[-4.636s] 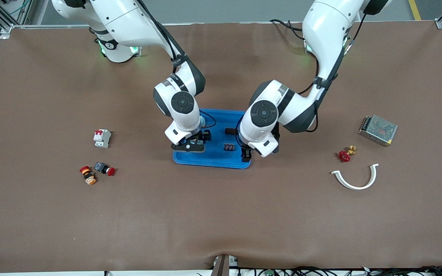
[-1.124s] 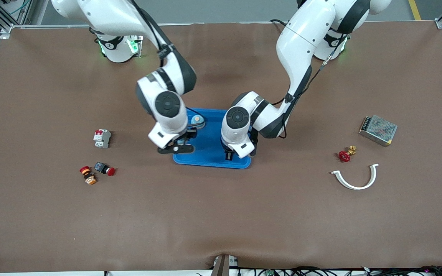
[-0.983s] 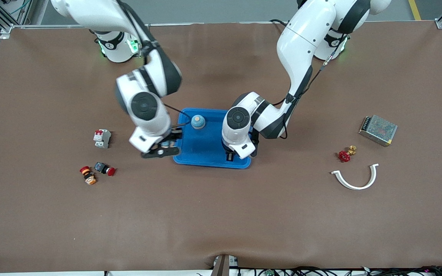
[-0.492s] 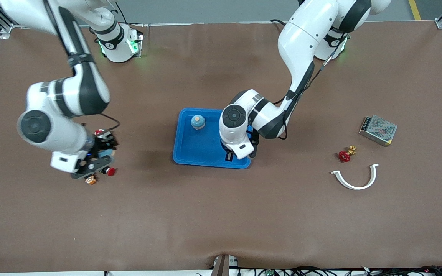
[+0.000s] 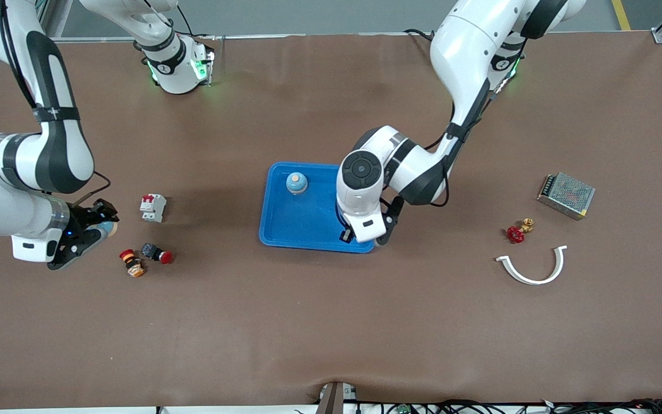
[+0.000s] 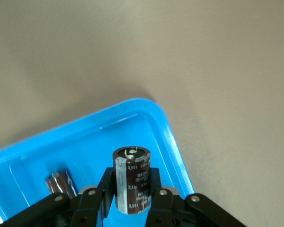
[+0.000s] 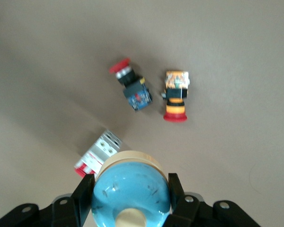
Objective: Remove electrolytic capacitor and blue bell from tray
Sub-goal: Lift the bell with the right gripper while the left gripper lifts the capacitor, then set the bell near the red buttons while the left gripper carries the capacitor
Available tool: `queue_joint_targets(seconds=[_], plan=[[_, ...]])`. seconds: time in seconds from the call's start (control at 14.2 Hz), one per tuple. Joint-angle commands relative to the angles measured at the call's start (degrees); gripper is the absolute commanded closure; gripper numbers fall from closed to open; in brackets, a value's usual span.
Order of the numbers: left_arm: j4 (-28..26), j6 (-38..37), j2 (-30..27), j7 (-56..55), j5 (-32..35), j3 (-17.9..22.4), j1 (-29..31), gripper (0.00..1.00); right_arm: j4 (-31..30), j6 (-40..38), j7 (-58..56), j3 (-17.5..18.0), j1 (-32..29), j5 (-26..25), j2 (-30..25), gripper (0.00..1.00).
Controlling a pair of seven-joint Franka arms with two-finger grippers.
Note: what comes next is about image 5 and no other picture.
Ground blue plastic tray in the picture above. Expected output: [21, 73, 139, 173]
[259, 162, 379, 254]

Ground red pushbutton with grey body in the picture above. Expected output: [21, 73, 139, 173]
[140, 243, 175, 265]

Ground red yellow emergency stop button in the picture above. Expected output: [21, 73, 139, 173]
[119, 248, 147, 278]

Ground brown table mat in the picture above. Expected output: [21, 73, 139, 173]
[0, 32, 662, 410]

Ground white curved plastic clip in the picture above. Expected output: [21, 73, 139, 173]
[495, 245, 568, 286]

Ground metal mesh power supply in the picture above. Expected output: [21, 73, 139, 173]
[537, 172, 596, 221]

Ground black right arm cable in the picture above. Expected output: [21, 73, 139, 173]
[0, 0, 112, 206]

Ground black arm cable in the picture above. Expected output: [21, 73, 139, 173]
[0, 0, 112, 206]
[423, 52, 527, 208]

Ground black right camera bracket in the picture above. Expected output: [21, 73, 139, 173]
[47, 233, 105, 271]

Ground black camera bracket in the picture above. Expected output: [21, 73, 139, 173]
[47, 233, 105, 271]
[378, 195, 405, 247]

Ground white circuit breaker red switch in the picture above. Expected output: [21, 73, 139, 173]
[139, 193, 167, 223]

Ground black left camera bracket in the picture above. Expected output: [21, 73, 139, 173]
[378, 195, 405, 247]

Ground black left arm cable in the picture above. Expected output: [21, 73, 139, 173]
[423, 52, 527, 208]

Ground red handle brass valve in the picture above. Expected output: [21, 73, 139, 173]
[507, 218, 535, 244]

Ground tangled black cables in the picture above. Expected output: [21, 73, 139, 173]
[360, 398, 662, 414]

